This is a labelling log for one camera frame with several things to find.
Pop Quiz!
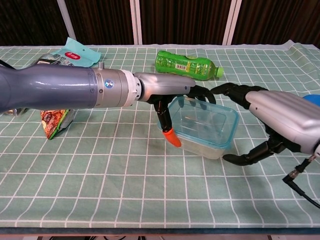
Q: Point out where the blue round disc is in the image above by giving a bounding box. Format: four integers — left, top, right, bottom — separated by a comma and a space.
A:
302, 93, 320, 103

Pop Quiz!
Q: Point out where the green tea bottle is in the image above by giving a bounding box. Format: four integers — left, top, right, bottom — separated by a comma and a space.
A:
155, 49, 225, 81

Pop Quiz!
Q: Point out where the light blue snack packet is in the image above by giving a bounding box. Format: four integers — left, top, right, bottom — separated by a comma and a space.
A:
53, 36, 102, 69

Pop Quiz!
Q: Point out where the white metal frame post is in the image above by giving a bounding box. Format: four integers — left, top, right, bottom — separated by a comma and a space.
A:
222, 0, 243, 46
129, 0, 143, 45
56, 0, 77, 42

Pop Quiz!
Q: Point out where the black cable with angled plug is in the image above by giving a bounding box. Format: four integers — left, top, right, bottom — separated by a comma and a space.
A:
282, 154, 320, 210

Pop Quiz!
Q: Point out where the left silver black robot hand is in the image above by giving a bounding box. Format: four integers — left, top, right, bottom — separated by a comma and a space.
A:
134, 71, 217, 148

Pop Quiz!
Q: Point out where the orange green snack bag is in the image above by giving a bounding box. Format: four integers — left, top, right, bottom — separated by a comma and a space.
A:
40, 109, 75, 140

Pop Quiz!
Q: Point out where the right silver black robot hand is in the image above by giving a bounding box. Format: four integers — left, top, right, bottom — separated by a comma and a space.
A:
209, 83, 320, 167

